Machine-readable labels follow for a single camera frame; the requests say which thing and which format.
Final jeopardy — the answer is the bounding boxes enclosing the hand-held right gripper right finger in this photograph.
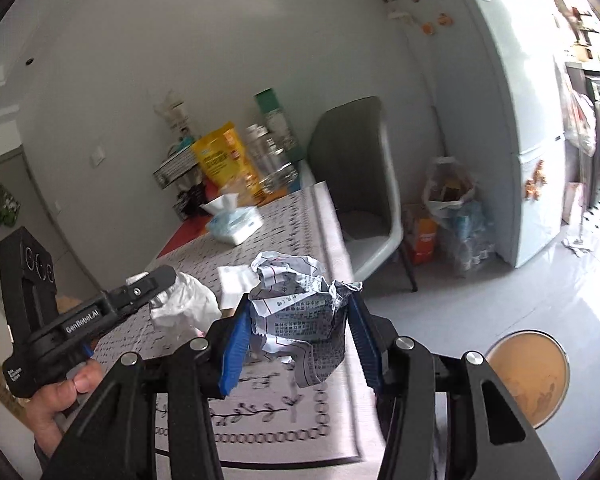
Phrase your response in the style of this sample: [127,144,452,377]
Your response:
[347,292,563,480]

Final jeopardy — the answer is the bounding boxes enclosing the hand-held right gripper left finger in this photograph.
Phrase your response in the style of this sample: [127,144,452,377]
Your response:
[42,292,253,480]

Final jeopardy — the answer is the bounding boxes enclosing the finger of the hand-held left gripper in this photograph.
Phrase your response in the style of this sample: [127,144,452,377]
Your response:
[109,265,178,317]

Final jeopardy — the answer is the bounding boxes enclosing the white plastic wrapper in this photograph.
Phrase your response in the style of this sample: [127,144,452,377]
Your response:
[149,271,223,346]

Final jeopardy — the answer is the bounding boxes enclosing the printed paper ball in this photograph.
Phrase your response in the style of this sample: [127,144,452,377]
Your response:
[247,251,363,388]

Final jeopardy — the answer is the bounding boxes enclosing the round brown trash bin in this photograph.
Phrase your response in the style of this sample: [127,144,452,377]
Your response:
[485,330,570,429]

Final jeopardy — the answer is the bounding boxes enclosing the person's left hand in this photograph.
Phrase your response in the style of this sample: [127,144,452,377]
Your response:
[27,359,107,462]

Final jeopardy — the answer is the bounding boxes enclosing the red table mat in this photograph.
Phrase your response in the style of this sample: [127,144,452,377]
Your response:
[157,205,221,256]

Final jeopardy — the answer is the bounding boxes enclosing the white paper napkin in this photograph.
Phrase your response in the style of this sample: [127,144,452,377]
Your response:
[217,265,258,311]

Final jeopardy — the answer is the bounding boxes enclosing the patterned white tablecloth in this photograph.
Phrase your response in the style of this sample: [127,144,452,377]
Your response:
[100,180,376,466]

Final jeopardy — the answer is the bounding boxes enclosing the soft tissue pack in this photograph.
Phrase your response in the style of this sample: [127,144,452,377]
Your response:
[200,192,265,247]

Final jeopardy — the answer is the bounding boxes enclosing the green patterned bag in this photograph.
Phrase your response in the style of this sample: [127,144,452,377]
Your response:
[0,182,23,231]

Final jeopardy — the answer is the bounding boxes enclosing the grey printed carton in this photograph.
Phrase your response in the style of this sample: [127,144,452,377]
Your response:
[152,150,201,191]

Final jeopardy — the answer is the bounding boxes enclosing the orange bag on floor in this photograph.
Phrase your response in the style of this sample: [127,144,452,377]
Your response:
[402,203,438,266]

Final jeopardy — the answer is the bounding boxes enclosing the yellow snack bag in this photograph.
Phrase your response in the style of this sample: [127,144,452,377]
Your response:
[190,121,263,206]

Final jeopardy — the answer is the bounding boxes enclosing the plastic bags on floor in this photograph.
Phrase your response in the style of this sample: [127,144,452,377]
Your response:
[440,200,498,275]

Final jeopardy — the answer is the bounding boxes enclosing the glass jar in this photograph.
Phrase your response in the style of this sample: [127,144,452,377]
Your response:
[257,162,300,198]

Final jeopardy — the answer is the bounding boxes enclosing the clear plastic bottle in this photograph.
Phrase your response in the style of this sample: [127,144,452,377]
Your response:
[244,123,286,181]

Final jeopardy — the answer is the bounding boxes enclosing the white plastic bag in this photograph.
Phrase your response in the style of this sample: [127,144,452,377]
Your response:
[422,156,481,218]

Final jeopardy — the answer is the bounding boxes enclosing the grey shell chair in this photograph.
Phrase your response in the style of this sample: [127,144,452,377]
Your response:
[307,96,418,293]

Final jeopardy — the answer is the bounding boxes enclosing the green and white canister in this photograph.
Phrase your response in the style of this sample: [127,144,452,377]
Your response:
[254,88,303,163]

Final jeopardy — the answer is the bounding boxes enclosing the white mop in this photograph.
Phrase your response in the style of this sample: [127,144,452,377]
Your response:
[561,220,595,257]

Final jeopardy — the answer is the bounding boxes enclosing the orange figure fridge magnet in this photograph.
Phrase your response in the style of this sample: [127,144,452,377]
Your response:
[524,160,548,202]

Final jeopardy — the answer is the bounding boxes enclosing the pale blue refrigerator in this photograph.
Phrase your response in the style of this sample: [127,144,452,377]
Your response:
[380,0,568,268]

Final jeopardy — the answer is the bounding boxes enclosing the hanging plastic bag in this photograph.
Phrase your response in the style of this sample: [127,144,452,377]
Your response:
[562,90,598,157]

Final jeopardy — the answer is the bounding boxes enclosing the cluttered kitchen shelf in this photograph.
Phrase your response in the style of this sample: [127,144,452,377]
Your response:
[550,0,600,61]

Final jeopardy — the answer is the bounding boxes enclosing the grey broom handle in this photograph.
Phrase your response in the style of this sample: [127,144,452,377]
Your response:
[431,104,449,161]

